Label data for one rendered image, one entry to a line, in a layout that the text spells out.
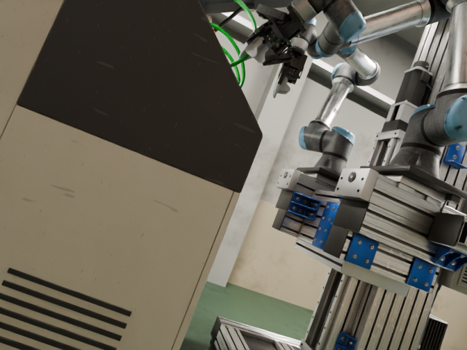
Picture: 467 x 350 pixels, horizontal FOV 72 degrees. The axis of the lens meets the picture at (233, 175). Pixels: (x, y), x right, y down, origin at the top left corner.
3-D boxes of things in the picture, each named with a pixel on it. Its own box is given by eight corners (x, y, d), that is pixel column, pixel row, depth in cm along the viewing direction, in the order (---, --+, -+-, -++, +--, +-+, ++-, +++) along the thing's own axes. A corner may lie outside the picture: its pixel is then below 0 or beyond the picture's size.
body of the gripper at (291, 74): (299, 80, 129) (309, 53, 130) (279, 71, 128) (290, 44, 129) (293, 86, 136) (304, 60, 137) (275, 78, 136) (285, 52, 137)
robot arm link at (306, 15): (299, -13, 92) (308, 2, 99) (285, 0, 94) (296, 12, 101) (311, 6, 90) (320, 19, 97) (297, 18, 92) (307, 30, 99)
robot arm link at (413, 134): (426, 159, 109) (438, 122, 110) (454, 153, 96) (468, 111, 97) (392, 146, 109) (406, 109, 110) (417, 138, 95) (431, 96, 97)
